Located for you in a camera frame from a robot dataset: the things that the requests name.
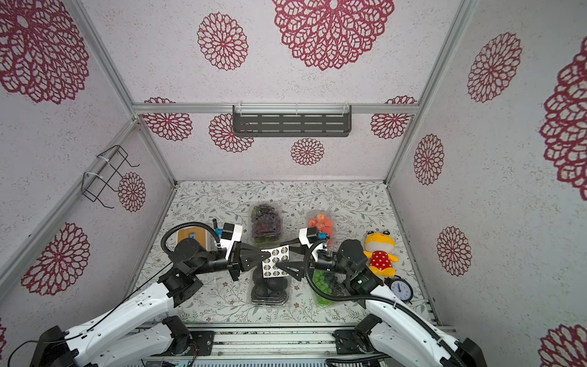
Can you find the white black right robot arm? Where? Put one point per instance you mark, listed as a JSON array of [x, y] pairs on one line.
[[391, 328]]

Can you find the sticker label sheet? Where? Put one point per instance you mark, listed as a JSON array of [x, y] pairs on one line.
[[269, 265]]

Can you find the white wooden tissue box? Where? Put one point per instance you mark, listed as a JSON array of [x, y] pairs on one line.
[[201, 235]]

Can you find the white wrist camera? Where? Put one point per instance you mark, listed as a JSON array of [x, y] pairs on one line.
[[229, 235], [310, 235]]

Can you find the black round alarm clock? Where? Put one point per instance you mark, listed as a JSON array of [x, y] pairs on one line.
[[401, 289]]

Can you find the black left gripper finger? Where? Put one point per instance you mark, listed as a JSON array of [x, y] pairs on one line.
[[247, 250], [248, 263]]

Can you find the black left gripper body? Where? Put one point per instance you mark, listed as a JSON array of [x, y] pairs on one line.
[[234, 267]]

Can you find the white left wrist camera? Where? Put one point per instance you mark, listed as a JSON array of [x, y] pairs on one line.
[[229, 235]]

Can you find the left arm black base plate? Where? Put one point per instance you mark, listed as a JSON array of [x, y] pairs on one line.
[[198, 343]]

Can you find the grey metal wall shelf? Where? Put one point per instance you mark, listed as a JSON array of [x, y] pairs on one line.
[[296, 122]]

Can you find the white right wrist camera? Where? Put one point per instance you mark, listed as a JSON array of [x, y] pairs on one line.
[[310, 235]]

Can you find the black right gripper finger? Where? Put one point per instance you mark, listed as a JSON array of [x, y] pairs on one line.
[[293, 268], [295, 245]]

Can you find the clear box green grapes blueberries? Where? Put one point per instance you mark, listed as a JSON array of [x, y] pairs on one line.
[[329, 283]]

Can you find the black wire wall rack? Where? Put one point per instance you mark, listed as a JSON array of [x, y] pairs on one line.
[[94, 183]]

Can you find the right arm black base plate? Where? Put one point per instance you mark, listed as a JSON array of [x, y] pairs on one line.
[[350, 342]]

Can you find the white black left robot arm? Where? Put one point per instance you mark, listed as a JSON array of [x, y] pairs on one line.
[[108, 340]]

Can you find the yellow red plush toy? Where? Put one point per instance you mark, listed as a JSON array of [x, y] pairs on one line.
[[378, 249]]

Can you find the clear box purple grapes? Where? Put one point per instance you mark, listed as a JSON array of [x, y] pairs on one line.
[[266, 225]]

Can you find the aluminium mounting rail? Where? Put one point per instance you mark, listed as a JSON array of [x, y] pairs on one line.
[[229, 342]]

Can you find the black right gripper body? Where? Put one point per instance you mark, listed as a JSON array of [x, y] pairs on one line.
[[304, 263]]

